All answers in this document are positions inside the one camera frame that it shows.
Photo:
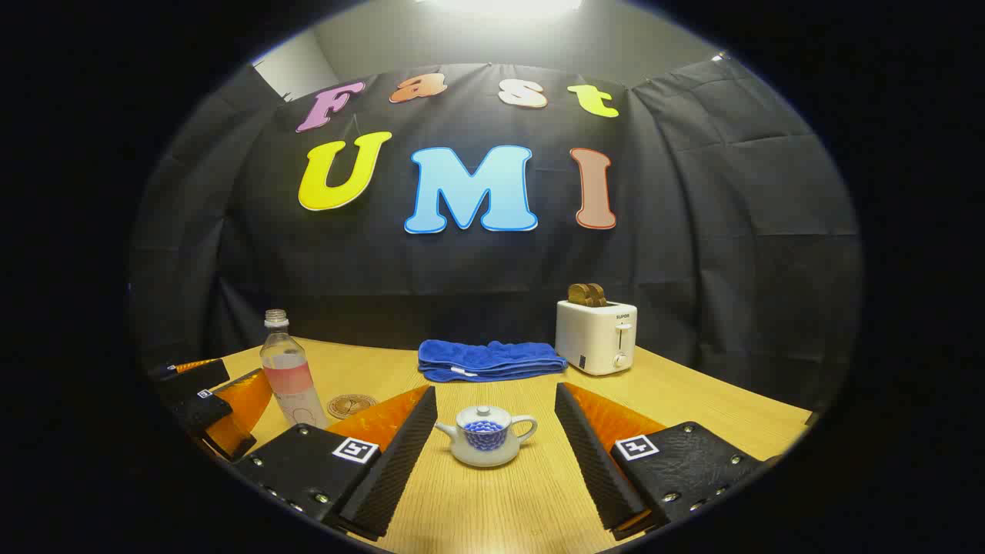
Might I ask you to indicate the black backdrop cloth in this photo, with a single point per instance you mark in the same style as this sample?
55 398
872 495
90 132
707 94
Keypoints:
692 231

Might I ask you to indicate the folded blue towel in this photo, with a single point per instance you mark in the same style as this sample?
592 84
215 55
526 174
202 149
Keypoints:
485 360

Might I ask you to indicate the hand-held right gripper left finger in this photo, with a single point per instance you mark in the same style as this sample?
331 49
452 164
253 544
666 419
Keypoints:
392 477

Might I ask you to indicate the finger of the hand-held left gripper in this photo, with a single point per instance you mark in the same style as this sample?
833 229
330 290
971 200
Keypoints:
202 408
181 372

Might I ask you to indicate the white toaster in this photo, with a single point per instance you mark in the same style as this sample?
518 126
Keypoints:
592 338

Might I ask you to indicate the white blue-print teacup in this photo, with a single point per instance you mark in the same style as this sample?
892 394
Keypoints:
485 450

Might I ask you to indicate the clear pink-label water bottle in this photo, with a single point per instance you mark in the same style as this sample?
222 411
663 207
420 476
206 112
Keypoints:
288 377

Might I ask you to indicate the round brown coaster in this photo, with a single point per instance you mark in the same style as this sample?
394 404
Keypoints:
350 405

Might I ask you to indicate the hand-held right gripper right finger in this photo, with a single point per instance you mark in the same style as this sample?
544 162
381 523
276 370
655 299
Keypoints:
596 462

